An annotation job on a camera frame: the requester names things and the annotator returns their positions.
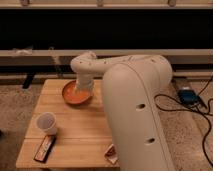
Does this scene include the orange bowl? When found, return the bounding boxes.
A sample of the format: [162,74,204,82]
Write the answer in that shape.
[62,81,92,105]

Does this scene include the blue power adapter box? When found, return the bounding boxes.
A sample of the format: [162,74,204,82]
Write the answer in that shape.
[178,89,198,105]

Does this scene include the black cable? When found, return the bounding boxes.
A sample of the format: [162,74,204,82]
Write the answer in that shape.
[153,75,213,168]

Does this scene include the small packet at table edge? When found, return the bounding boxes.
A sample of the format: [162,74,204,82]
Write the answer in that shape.
[104,144,118,164]

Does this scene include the black and orange eraser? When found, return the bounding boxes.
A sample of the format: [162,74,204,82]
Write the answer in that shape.
[34,135,56,163]

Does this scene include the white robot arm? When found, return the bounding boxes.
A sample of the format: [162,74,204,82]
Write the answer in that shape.
[71,52,175,171]

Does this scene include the wooden table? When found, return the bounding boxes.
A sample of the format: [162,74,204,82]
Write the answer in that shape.
[16,79,114,169]

